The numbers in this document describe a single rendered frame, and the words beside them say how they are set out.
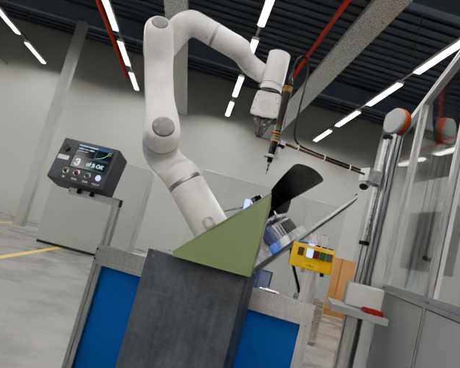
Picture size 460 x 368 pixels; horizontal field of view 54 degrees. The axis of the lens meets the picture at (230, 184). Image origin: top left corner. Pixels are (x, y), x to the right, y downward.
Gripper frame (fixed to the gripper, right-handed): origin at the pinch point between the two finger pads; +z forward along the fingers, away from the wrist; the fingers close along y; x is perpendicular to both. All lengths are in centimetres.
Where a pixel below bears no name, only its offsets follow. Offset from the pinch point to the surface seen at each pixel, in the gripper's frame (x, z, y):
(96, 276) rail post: 13, 70, -52
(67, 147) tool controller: 9, 22, -79
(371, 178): 82, -9, 51
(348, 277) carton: 855, 54, 128
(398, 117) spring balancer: 87, -47, 58
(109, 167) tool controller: 9, 26, -58
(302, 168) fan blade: 43.3, 1.4, 16.6
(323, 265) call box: 10, 42, 34
